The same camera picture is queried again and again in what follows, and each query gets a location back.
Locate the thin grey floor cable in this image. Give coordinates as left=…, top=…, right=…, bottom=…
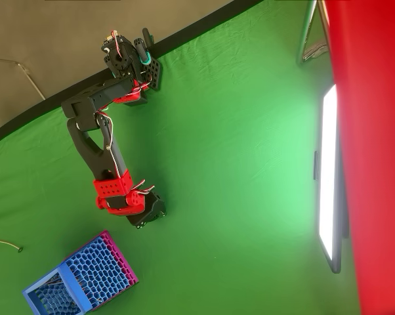
left=0, top=57, right=47, bottom=101

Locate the green cloth with black edge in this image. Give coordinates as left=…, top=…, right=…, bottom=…
left=0, top=0, right=362, bottom=315

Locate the red blurred panel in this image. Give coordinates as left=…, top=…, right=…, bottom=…
left=322, top=0, right=395, bottom=315

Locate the black perforated arm base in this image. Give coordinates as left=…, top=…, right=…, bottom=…
left=123, top=56, right=163, bottom=108

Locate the blue mesh basket magenta base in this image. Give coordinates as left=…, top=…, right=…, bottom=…
left=22, top=229, right=140, bottom=315

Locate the chrome tube stand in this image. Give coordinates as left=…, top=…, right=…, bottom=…
left=295, top=0, right=331, bottom=66

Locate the black clamp with teal ring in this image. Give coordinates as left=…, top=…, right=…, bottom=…
left=133, top=28, right=155, bottom=66

